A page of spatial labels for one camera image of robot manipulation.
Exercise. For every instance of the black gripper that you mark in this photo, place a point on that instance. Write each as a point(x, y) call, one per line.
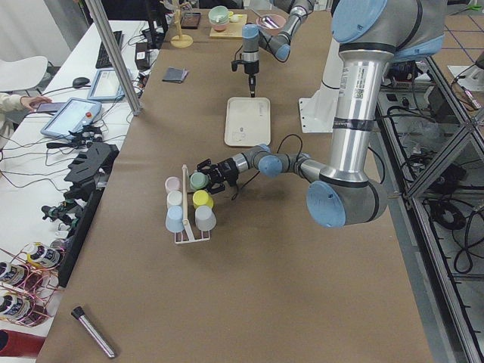
point(250, 68)
point(227, 169)

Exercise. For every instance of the green cup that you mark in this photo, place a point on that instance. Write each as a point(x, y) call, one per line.
point(198, 181)

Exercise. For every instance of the cream rabbit tray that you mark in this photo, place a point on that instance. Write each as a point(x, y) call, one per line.
point(248, 122)

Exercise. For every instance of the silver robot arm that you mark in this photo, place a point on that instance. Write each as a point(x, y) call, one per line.
point(371, 35)
point(255, 38)

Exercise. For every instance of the yellow cup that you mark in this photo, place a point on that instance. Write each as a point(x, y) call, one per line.
point(202, 198)

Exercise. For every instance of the pink cup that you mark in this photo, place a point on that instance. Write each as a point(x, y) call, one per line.
point(172, 183)

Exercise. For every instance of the cream white cup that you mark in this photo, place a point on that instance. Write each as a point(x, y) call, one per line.
point(174, 198)

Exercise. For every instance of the pale blue cup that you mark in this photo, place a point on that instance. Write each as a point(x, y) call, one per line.
point(205, 218)

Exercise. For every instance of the white cup rack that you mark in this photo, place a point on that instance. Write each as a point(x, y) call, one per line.
point(187, 236)

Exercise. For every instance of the light blue cup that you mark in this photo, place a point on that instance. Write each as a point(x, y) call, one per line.
point(174, 219)

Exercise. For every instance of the wooden cutting board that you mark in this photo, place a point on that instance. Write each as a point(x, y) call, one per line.
point(233, 29)

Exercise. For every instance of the metal ice scoop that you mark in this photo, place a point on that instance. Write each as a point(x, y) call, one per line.
point(266, 20)

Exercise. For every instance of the pink bowl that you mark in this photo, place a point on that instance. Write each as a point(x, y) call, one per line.
point(279, 20)

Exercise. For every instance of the stacked green bowls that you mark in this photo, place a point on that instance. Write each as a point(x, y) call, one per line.
point(219, 18)

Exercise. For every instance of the grey folded cloth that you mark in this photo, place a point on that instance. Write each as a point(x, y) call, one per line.
point(175, 75)

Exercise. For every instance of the wooden mug tree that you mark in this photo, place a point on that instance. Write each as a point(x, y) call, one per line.
point(179, 40)

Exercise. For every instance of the upper blue teach pendant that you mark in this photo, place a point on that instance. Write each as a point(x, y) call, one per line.
point(105, 86)

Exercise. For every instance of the blue teach pendant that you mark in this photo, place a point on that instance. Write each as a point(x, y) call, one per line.
point(75, 114)
point(105, 86)

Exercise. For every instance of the lower blue teach pendant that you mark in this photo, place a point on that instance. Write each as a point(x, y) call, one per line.
point(75, 114)

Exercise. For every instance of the black computer mouse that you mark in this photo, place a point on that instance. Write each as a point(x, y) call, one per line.
point(80, 82)

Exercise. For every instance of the black marker tube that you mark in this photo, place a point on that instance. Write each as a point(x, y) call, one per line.
point(79, 314)

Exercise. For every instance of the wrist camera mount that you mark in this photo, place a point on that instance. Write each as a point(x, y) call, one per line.
point(235, 64)

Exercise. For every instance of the white camera post base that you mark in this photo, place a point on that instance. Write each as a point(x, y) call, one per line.
point(317, 112)

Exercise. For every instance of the aluminium frame post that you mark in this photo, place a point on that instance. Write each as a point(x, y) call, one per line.
point(102, 24)

